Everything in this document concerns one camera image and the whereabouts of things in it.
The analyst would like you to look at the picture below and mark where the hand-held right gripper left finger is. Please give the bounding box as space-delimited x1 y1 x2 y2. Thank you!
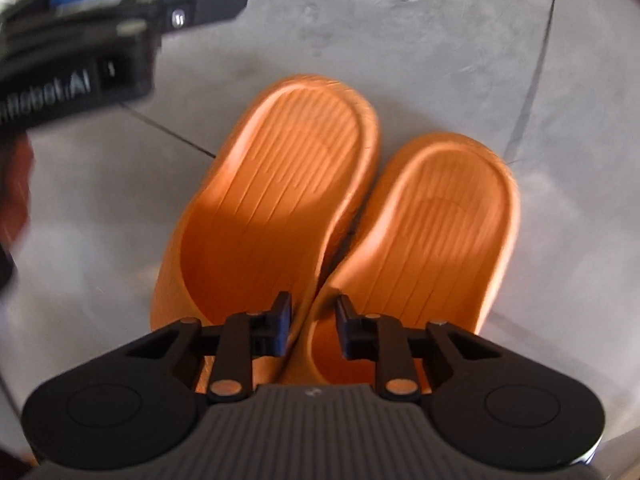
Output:
125 291 292 403

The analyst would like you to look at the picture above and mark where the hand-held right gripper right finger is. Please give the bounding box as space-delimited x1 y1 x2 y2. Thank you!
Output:
334 296 503 403

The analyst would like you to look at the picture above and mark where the orange textured slipper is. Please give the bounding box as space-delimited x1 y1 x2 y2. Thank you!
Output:
150 74 381 393
282 132 521 395

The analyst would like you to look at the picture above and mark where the person's left hand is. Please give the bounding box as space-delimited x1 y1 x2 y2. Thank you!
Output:
0 135 37 253

